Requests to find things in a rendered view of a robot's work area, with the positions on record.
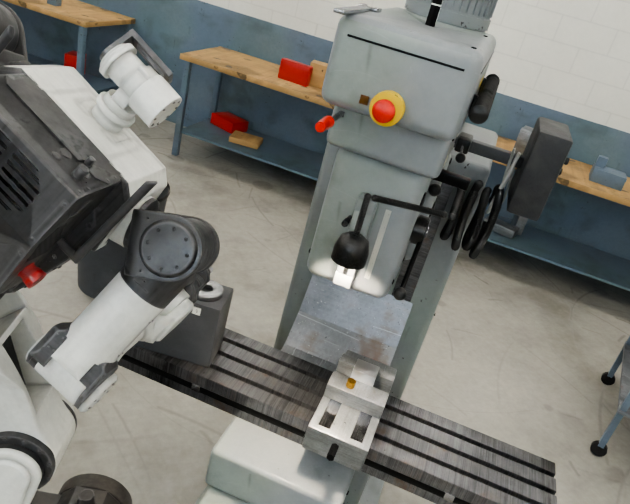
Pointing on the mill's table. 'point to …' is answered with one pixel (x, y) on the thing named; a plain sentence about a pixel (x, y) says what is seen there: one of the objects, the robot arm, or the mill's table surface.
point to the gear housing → (389, 144)
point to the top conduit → (478, 112)
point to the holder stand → (198, 328)
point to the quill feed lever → (413, 252)
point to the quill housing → (378, 248)
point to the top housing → (408, 68)
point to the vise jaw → (361, 394)
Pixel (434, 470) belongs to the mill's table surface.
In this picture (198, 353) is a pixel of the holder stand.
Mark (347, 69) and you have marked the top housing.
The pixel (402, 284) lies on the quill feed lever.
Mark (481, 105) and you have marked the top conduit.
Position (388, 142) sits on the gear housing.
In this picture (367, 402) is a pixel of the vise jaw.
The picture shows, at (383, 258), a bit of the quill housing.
